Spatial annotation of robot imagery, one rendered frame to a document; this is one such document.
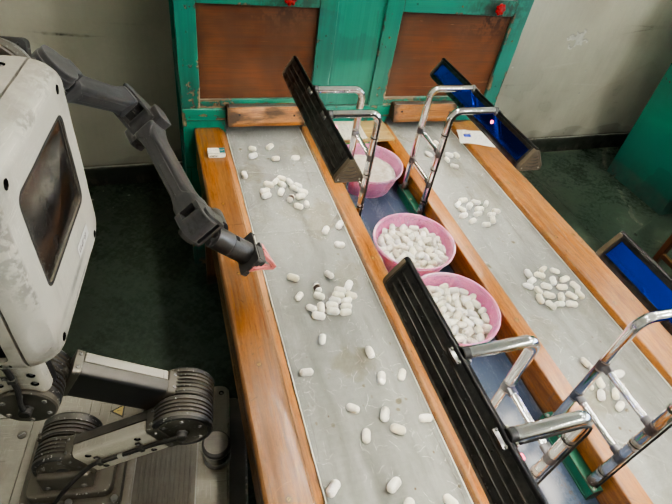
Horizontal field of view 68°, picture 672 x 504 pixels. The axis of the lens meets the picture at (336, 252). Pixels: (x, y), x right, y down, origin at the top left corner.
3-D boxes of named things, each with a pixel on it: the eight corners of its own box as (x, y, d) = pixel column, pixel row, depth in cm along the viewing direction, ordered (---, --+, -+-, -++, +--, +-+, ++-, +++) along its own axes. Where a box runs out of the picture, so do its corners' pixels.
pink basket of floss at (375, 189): (379, 213, 181) (384, 192, 175) (317, 184, 189) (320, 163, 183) (408, 180, 199) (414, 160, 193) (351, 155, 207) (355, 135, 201)
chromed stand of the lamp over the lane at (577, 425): (428, 550, 102) (509, 450, 71) (392, 456, 115) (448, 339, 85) (507, 525, 107) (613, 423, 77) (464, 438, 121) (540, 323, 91)
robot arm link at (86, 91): (107, 105, 134) (135, 80, 132) (142, 145, 135) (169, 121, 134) (-7, 77, 90) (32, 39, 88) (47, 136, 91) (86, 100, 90)
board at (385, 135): (316, 144, 193) (316, 141, 192) (306, 124, 203) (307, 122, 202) (394, 141, 203) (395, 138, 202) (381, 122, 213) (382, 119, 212)
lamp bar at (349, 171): (333, 184, 128) (337, 160, 123) (281, 76, 169) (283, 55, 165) (362, 182, 130) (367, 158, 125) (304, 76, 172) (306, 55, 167)
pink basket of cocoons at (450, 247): (406, 303, 151) (414, 281, 144) (351, 250, 165) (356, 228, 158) (463, 271, 165) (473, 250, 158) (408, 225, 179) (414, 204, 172)
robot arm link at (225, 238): (204, 250, 115) (219, 232, 113) (198, 232, 119) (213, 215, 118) (227, 261, 119) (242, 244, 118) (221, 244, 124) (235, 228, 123)
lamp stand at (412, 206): (416, 225, 179) (453, 111, 149) (396, 192, 192) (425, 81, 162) (462, 221, 185) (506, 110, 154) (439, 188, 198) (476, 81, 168)
